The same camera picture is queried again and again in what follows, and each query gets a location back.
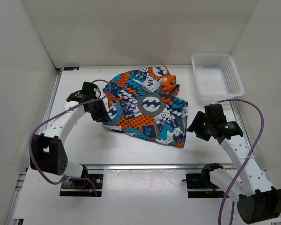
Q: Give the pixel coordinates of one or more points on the small dark blue label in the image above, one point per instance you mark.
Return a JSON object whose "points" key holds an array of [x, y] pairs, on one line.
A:
{"points": [[71, 68]]}

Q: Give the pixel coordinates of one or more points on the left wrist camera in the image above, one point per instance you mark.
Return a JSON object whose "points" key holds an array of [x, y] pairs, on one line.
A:
{"points": [[90, 90]]}

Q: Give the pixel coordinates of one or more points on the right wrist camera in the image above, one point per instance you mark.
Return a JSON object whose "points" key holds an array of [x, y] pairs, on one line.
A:
{"points": [[214, 113]]}

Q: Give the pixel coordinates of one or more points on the aluminium frame rail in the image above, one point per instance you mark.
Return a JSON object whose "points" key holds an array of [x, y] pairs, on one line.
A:
{"points": [[142, 182]]}

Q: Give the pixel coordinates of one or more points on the white plastic mesh basket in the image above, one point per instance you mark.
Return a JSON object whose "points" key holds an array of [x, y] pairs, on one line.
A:
{"points": [[216, 77]]}

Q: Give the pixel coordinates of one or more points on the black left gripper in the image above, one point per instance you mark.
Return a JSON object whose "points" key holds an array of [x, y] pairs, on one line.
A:
{"points": [[103, 116]]}

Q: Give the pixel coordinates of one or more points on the colourful patterned shorts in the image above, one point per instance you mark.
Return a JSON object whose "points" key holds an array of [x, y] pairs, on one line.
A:
{"points": [[143, 103]]}

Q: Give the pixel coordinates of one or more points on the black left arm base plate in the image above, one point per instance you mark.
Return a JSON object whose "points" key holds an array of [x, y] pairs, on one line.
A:
{"points": [[83, 188]]}

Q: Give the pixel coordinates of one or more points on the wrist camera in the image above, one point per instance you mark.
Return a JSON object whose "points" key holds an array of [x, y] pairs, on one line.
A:
{"points": [[90, 90], [214, 113]]}

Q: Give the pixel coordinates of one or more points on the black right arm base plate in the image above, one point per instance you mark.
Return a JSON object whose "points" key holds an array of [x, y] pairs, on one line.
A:
{"points": [[198, 189]]}

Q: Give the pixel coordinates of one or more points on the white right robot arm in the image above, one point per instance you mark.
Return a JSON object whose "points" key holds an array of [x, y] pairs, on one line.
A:
{"points": [[255, 196]]}

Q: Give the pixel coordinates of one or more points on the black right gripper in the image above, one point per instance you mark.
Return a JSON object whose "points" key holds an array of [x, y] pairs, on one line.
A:
{"points": [[198, 118]]}

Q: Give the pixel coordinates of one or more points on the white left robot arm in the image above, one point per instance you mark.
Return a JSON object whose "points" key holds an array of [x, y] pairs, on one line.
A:
{"points": [[46, 143]]}

